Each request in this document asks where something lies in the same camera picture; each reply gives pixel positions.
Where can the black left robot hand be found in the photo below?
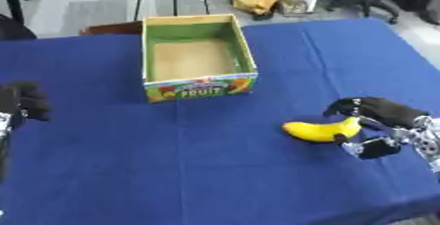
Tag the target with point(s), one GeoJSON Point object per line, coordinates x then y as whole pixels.
{"type": "Point", "coordinates": [26, 99]}

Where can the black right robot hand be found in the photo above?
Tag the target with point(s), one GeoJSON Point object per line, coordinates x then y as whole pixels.
{"type": "Point", "coordinates": [381, 109]}

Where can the yellow toy banana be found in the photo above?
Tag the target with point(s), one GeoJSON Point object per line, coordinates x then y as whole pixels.
{"type": "Point", "coordinates": [321, 130]}

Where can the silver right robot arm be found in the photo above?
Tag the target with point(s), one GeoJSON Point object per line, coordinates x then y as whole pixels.
{"type": "Point", "coordinates": [427, 137]}

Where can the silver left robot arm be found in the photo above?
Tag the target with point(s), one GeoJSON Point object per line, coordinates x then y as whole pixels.
{"type": "Point", "coordinates": [4, 143]}

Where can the cardboard box with green inside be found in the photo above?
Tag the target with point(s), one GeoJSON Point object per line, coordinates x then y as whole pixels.
{"type": "Point", "coordinates": [195, 58]}

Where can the brown wooden chair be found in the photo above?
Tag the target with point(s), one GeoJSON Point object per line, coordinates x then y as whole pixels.
{"type": "Point", "coordinates": [112, 28]}

